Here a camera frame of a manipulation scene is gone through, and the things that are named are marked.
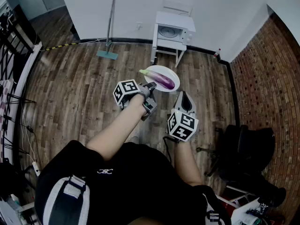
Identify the white small table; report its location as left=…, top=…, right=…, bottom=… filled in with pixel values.
left=150, top=38, right=188, bottom=68

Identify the yellow black striped cable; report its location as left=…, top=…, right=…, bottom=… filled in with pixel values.
left=39, top=42, right=79, bottom=52

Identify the white round plate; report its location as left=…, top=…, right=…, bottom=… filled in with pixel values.
left=144, top=65, right=180, bottom=93

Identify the purple eggplant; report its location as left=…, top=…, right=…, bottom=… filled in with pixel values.
left=139, top=69, right=176, bottom=90

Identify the person's right forearm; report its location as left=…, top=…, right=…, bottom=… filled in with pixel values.
left=173, top=138, right=203, bottom=187

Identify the white microwave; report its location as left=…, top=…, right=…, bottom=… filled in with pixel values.
left=153, top=10, right=196, bottom=48

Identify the white power strip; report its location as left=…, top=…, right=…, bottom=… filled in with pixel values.
left=32, top=162, right=41, bottom=177

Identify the person's left forearm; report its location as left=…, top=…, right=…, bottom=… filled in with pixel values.
left=86, top=94, right=147, bottom=161

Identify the teal flat mop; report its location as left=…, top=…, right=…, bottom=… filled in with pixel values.
left=97, top=0, right=118, bottom=60

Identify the black office chair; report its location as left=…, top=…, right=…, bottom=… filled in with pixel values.
left=196, top=124, right=287, bottom=208

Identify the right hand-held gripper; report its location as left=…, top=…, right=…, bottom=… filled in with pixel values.
left=167, top=90, right=199, bottom=142

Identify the person's black shirt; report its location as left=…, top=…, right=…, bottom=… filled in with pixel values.
left=34, top=139, right=232, bottom=225

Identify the white floor cable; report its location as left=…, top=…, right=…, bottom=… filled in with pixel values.
left=20, top=102, right=38, bottom=164

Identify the white padded shoulder strap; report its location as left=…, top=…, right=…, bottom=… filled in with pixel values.
left=43, top=174, right=91, bottom=225
left=202, top=193, right=227, bottom=225

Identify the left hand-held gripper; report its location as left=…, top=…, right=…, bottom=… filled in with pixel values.
left=113, top=79, right=158, bottom=121

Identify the white desk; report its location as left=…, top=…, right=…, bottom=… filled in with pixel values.
left=231, top=198, right=270, bottom=225

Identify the black metal railing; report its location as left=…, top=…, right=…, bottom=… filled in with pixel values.
left=0, top=20, right=37, bottom=166

